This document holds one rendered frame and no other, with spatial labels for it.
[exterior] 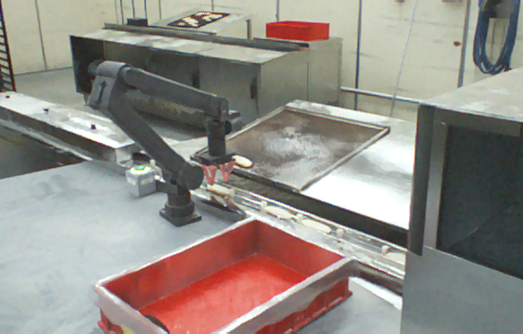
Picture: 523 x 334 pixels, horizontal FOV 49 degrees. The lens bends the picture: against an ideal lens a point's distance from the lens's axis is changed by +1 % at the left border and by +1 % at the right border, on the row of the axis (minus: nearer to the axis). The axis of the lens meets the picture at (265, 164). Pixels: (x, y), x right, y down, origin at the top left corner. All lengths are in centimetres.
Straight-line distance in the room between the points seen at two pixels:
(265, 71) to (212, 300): 335
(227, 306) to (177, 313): 11
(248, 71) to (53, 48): 514
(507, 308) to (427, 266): 15
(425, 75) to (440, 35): 39
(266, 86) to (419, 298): 353
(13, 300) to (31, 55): 782
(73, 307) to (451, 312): 80
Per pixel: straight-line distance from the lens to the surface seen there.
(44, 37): 922
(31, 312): 139
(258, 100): 455
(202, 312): 128
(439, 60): 547
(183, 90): 161
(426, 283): 114
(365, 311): 129
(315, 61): 523
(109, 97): 143
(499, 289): 108
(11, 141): 296
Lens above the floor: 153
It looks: 19 degrees down
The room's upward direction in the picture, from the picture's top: 1 degrees counter-clockwise
